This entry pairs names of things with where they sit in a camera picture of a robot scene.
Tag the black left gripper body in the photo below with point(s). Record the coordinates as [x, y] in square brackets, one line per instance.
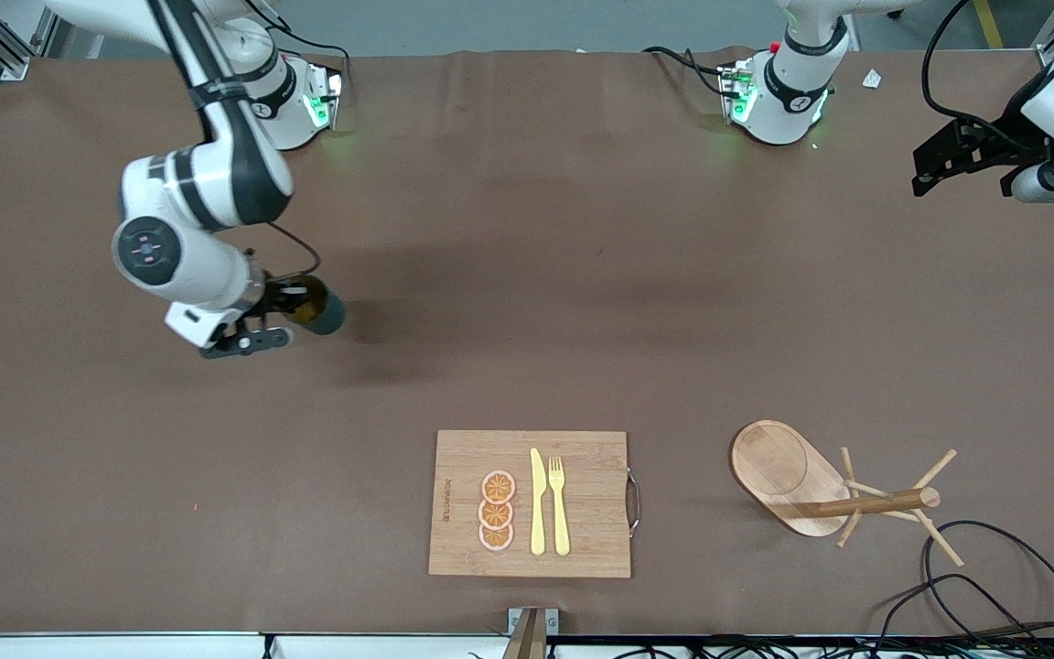
[1008, 137]

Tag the dark green cup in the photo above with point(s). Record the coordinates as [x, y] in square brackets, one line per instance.
[330, 316]

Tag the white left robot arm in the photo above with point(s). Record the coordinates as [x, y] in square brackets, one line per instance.
[788, 91]

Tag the wooden cup rack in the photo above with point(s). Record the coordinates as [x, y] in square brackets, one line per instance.
[779, 471]

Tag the white paper scrap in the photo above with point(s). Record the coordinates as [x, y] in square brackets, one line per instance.
[872, 79]

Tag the brown table mat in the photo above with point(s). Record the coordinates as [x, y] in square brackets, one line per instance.
[490, 366]

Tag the orange slice toy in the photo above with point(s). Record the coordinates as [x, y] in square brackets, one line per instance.
[498, 487]
[496, 538]
[495, 515]

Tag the yellow plastic knife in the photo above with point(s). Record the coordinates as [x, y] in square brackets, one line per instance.
[538, 513]

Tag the yellow plastic fork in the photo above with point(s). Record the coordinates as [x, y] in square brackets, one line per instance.
[561, 522]

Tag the wooden cutting board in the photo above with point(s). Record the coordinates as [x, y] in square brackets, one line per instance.
[582, 513]

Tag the brown wooden bar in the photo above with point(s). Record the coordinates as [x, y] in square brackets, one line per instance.
[527, 641]

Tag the white table frame rail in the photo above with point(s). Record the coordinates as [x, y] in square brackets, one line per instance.
[124, 647]

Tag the metal clamp bracket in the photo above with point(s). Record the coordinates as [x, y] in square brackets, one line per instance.
[552, 621]

